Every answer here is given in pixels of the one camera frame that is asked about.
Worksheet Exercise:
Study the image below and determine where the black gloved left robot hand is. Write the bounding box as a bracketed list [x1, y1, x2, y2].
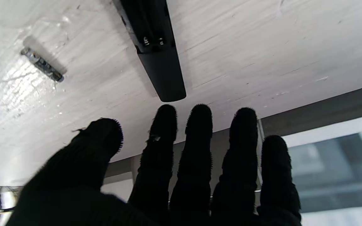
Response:
[7, 104, 302, 226]

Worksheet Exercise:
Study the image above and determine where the black remote control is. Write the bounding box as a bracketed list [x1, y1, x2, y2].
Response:
[112, 0, 187, 103]

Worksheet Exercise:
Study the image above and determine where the silver AAA battery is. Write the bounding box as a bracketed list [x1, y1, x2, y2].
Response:
[20, 47, 65, 83]

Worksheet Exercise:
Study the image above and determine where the city skyline backdrop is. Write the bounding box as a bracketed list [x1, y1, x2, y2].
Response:
[282, 112, 362, 226]

